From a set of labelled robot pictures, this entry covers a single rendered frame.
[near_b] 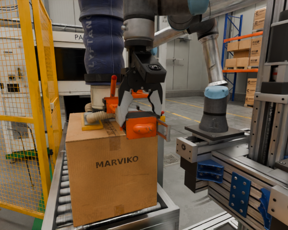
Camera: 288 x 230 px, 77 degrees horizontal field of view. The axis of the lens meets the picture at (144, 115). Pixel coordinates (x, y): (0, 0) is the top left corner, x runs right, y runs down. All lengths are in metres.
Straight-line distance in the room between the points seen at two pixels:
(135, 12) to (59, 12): 9.49
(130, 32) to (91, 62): 0.53
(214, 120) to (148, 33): 0.67
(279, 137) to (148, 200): 0.65
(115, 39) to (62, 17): 8.94
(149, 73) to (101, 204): 0.70
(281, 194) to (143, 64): 0.54
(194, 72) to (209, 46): 11.35
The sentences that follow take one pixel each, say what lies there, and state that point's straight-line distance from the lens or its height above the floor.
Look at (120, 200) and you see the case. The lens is 0.94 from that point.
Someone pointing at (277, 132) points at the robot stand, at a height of 1.10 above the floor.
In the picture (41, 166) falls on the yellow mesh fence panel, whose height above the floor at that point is 0.62.
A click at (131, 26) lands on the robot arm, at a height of 1.43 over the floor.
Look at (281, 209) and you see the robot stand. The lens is 0.72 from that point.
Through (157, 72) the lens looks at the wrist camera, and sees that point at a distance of 0.36.
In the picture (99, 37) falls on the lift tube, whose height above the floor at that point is 1.50.
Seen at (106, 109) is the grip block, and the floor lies 1.19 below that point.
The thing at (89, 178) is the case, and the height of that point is 0.90.
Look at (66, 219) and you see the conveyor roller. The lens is 1.24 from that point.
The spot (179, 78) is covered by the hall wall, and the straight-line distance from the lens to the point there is 11.76.
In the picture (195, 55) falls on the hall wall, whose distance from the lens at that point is 12.57.
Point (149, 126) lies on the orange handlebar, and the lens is 0.41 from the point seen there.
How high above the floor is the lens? 1.32
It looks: 12 degrees down
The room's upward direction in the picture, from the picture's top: straight up
